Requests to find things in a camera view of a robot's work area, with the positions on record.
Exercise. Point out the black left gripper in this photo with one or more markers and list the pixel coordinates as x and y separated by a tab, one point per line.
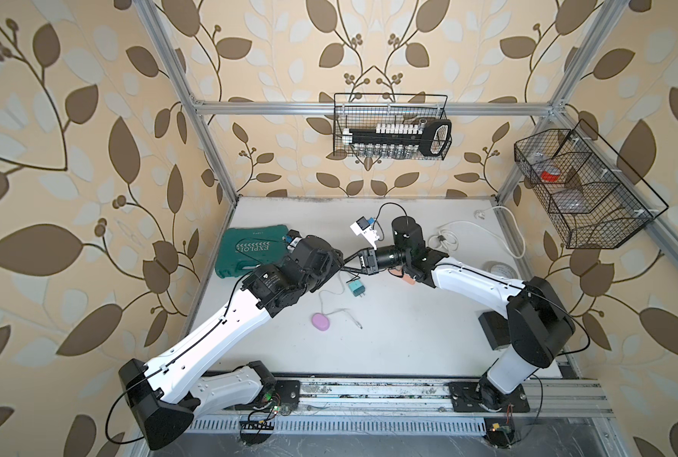
332	260

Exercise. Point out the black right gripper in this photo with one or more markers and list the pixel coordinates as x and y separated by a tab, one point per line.
372	268

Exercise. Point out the teal usb charger adapter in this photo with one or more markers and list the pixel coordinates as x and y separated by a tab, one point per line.
357	287

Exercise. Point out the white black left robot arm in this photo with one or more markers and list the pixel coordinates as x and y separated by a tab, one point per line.
166	393

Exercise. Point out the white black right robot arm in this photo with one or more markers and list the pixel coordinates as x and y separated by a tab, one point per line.
538	324

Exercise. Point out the purple earbuds case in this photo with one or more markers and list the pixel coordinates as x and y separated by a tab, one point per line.
320	321

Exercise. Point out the green plastic tool case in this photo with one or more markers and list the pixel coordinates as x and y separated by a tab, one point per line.
244	249

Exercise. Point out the white tape roll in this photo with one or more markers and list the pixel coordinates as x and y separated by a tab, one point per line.
501	269

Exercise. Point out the black white socket set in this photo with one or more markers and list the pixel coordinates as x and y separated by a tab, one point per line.
430	139

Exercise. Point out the black block on table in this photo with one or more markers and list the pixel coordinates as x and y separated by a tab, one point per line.
495	328

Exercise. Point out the red object in basket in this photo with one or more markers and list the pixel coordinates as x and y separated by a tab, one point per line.
550	174

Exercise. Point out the aluminium frame rail front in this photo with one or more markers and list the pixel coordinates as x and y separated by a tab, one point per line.
402	407

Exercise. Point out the black wire basket back wall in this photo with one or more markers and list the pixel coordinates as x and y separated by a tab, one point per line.
366	110

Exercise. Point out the black wire basket wall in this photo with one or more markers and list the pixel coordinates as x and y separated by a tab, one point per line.
602	198
366	110

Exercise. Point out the black wire basket right wall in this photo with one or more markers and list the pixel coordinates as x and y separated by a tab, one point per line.
602	198

